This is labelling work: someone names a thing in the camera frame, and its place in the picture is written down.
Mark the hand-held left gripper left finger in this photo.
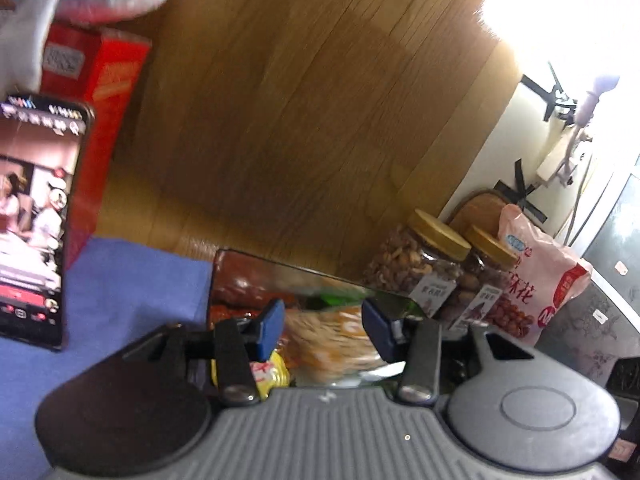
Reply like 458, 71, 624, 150
124, 299, 287, 408

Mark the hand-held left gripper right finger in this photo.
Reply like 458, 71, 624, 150
360, 298, 537, 407

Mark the clear seed packet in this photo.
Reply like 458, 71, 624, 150
282, 305, 396, 381

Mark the green yellow snack packet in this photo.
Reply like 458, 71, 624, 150
305, 289, 367, 312

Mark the black printed box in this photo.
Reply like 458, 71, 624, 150
206, 248, 441, 391

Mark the small red packet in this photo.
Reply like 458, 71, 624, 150
211, 287, 271, 328

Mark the yellow lid pudding cup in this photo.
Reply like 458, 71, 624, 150
210, 350, 292, 397

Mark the gold lid nut jar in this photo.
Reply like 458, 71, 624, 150
362, 209, 472, 318
440, 224, 521, 331

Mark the blue printed tablecloth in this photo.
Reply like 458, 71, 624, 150
0, 235, 221, 480

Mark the wooden cutting board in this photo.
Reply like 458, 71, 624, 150
447, 187, 511, 233

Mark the pink fried snack bag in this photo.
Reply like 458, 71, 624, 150
482, 203, 593, 347

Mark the grey patterned cloth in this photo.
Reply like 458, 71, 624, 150
537, 280, 640, 401

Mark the wooden headboard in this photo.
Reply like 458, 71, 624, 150
95, 0, 523, 286

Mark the white power strip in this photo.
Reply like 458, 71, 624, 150
536, 130, 596, 187

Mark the black smartphone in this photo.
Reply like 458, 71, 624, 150
0, 92, 96, 351

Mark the tall red box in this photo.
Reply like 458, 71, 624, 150
40, 22, 152, 268

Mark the black wall tape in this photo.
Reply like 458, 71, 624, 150
495, 157, 548, 224
522, 62, 576, 122

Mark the white power cable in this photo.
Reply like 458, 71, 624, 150
565, 150, 601, 246

